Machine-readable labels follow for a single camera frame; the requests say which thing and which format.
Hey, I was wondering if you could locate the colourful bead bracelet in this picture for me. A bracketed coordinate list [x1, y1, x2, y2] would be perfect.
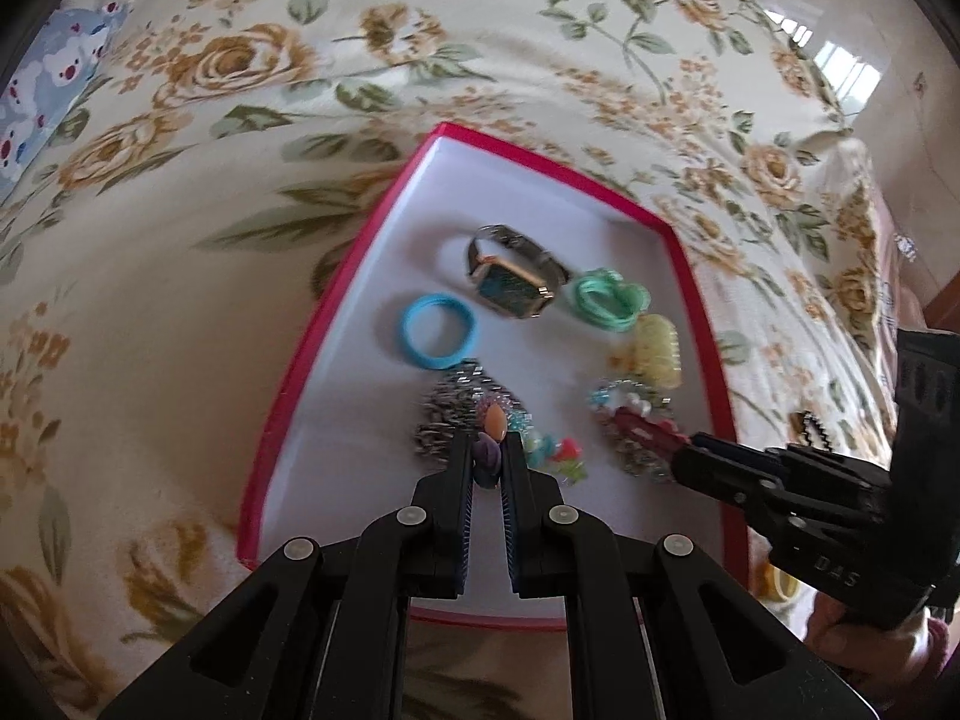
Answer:
[471, 390, 592, 492]

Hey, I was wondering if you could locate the pink bed sheet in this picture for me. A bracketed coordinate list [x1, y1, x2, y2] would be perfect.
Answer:
[874, 187, 931, 331]

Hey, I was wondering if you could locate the silver chain necklace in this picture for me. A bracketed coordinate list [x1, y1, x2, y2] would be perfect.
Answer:
[414, 364, 526, 462]

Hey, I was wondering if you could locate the gold square wristwatch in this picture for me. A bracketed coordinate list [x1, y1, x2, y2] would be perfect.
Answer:
[466, 223, 572, 320]

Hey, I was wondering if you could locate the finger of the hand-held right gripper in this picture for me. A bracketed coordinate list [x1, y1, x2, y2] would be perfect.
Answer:
[688, 431, 891, 512]
[671, 448, 797, 535]

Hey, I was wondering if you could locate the dark wooden headboard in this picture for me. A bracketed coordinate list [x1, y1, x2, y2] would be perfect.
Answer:
[924, 281, 960, 332]

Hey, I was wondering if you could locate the yellow hair tie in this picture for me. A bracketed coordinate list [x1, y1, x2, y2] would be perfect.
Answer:
[763, 562, 800, 601]

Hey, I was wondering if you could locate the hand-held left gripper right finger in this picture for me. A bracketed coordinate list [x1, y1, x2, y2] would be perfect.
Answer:
[501, 430, 863, 720]

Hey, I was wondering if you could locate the blue koala print pillow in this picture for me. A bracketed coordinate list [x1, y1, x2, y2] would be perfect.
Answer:
[0, 0, 136, 203]

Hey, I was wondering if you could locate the yellow hair claw clip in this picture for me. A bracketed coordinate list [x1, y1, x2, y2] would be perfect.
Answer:
[611, 313, 683, 391]

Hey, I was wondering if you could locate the clear crystal bead bracelet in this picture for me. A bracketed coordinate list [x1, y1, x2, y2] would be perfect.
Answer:
[587, 377, 676, 479]

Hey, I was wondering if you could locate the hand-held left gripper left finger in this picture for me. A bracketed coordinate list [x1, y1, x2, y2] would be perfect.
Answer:
[97, 431, 477, 720]

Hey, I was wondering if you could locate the blue hair tie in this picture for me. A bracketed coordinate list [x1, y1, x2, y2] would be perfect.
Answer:
[397, 295, 481, 371]

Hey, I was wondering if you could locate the green hair tie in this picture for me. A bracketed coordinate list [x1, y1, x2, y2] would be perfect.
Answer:
[564, 268, 650, 333]

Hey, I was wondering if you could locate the person's right hand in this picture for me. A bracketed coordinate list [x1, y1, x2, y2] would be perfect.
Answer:
[806, 591, 937, 685]

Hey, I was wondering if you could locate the cream floral blanket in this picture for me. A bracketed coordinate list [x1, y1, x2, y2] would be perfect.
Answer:
[0, 0, 923, 720]

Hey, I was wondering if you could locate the red shallow cardboard box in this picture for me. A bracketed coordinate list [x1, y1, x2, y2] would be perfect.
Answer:
[235, 122, 751, 629]

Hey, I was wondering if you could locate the black bead bracelet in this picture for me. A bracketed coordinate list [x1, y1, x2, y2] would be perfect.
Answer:
[793, 411, 832, 455]

